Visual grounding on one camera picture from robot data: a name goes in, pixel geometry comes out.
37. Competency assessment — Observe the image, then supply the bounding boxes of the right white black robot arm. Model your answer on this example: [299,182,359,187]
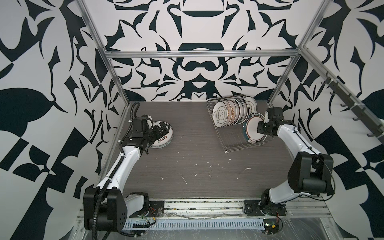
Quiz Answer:
[258,107,336,214]

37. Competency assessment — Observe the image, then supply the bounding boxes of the white plate rear stack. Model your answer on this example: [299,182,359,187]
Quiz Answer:
[245,96,258,114]

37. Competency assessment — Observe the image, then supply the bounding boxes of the white plate green lettered rim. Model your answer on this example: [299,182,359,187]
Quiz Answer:
[243,113,267,144]

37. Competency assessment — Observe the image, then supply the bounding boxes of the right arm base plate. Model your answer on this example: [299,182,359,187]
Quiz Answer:
[243,200,287,217]

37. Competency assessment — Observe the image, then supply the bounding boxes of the white slotted cable duct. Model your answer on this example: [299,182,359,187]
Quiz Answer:
[123,219,265,231]

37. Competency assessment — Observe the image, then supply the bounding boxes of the black corrugated cable conduit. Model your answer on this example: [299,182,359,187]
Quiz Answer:
[91,176,113,240]

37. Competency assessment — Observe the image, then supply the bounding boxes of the white plate red characters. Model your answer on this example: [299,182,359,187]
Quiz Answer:
[151,121,174,149]

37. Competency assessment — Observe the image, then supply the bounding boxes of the wall hook rail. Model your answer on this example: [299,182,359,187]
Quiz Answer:
[322,71,384,145]

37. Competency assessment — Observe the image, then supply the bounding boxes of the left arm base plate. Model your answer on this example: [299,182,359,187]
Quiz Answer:
[143,201,165,217]

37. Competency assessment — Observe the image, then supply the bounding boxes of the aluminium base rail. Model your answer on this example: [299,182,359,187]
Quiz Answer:
[73,196,332,221]

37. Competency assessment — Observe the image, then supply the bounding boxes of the aluminium frame crossbar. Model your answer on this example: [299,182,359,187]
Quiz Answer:
[105,50,298,59]

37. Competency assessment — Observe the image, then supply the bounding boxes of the wire dish rack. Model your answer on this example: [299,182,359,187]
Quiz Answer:
[207,95,274,153]

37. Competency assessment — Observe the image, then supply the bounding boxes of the white plate clover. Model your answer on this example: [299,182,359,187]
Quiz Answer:
[212,101,230,128]

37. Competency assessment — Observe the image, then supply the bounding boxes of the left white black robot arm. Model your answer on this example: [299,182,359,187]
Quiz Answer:
[83,115,171,237]

